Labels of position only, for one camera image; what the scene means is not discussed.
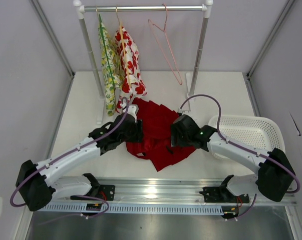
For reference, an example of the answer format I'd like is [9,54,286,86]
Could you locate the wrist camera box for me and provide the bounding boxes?
[177,107,191,116]
[126,104,139,121]

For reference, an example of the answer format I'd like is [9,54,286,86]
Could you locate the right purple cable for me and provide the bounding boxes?
[179,93,301,222]

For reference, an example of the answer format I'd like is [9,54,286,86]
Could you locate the white clothes rack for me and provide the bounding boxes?
[71,0,213,126]

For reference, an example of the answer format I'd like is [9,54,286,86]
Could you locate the pink wire hanger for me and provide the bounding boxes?
[148,3,183,85]

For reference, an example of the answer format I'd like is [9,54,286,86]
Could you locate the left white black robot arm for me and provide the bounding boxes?
[16,114,143,212]

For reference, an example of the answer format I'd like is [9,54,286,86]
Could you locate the aluminium table edge rail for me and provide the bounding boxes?
[24,177,298,206]

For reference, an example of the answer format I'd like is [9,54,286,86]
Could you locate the white slotted cable duct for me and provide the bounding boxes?
[40,202,224,216]

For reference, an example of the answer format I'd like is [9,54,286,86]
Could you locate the red poppy floral garment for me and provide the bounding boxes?
[115,26,147,113]

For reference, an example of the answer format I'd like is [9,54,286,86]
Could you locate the yellow lemon floral garment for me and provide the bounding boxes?
[97,14,122,116]

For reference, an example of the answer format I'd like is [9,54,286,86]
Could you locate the wooden hanger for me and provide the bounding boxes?
[115,5,131,87]

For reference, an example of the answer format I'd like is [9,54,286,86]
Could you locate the purple cable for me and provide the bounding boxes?
[179,93,301,222]
[10,97,131,223]

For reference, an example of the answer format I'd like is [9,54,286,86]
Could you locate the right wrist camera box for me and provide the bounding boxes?
[177,107,191,116]

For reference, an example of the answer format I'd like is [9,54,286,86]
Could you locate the white perforated laundry basket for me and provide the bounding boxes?
[219,115,285,152]

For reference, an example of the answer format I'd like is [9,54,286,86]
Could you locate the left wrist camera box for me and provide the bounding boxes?
[126,104,139,121]

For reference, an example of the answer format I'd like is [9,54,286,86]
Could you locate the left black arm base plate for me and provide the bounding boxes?
[70,184,116,201]

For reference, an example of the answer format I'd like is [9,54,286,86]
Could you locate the red skirt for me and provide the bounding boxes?
[126,98,195,172]

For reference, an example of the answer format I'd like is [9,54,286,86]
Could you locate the green hanger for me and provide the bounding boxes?
[97,14,115,88]

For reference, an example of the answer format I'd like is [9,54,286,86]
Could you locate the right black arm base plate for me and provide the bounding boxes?
[199,184,249,204]

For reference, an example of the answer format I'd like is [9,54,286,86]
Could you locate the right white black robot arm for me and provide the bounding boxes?
[170,114,296,202]

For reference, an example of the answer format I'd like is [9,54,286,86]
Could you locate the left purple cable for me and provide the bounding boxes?
[10,97,131,223]

